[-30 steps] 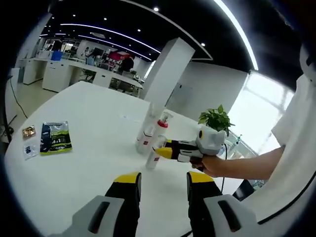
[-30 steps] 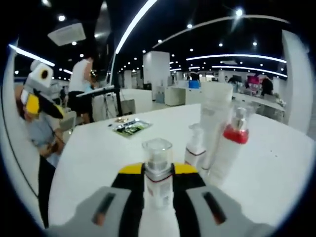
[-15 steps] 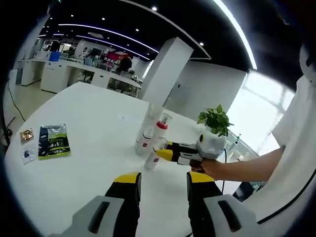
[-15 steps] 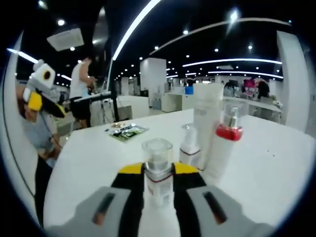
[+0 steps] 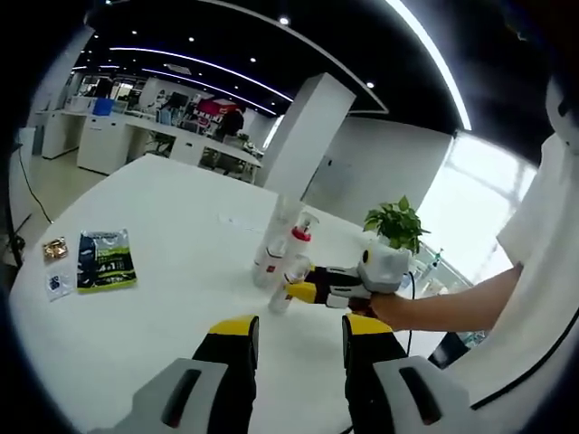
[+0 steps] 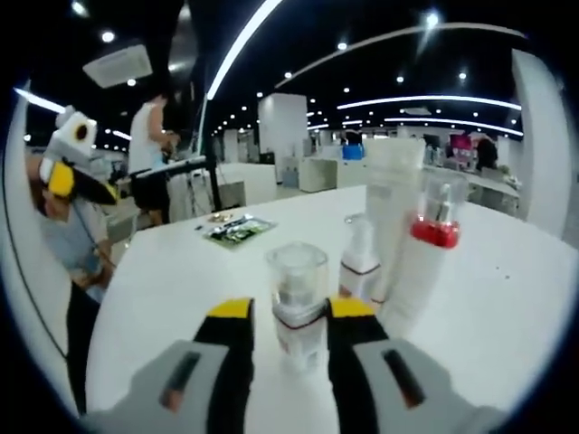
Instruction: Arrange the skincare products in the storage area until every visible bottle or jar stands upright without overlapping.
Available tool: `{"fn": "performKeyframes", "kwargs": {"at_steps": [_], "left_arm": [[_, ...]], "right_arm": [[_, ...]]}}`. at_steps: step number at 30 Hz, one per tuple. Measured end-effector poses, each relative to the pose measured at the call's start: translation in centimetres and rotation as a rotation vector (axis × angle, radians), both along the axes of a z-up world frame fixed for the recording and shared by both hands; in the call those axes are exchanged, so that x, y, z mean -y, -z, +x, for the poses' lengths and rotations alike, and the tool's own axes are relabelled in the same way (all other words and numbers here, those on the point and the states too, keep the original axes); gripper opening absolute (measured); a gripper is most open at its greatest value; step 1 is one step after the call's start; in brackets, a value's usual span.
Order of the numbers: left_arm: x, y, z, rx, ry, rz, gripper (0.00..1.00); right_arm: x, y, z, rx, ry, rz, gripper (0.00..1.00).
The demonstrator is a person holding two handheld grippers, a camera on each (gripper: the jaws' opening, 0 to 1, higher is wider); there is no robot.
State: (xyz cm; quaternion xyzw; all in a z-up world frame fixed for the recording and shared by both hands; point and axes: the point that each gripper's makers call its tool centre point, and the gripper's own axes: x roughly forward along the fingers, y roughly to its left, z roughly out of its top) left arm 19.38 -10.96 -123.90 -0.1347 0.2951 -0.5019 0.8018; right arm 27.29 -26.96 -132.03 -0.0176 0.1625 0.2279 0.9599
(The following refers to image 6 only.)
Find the ceiling air conditioner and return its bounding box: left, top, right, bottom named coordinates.
left=82, top=44, right=154, bottom=90

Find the small white skincare bottle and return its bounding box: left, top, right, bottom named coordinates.
left=265, top=241, right=329, bottom=373

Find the green black skincare sachet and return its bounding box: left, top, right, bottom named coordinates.
left=204, top=215, right=276, bottom=249

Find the white office desk row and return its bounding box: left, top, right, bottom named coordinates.
left=300, top=156, right=521, bottom=213

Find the curved ceiling light strip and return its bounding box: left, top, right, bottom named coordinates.
left=205, top=0, right=282, bottom=104

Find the pale blue bin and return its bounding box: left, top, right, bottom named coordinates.
left=280, top=156, right=299, bottom=187

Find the magenta sign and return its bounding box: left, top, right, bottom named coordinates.
left=447, top=132, right=479, bottom=159

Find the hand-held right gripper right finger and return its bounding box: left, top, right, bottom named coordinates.
left=326, top=297, right=504, bottom=434

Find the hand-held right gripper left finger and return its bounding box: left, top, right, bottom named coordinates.
left=128, top=297, right=258, bottom=434

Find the black cable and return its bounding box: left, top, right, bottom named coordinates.
left=2, top=171, right=69, bottom=363

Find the tall white skincare tube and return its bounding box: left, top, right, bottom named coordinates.
left=364, top=137, right=428, bottom=313

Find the white skincare bottle red collar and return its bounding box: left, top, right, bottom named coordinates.
left=382, top=170, right=470, bottom=338

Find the white skincare pump bottle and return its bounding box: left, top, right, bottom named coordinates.
left=338, top=212, right=385, bottom=305

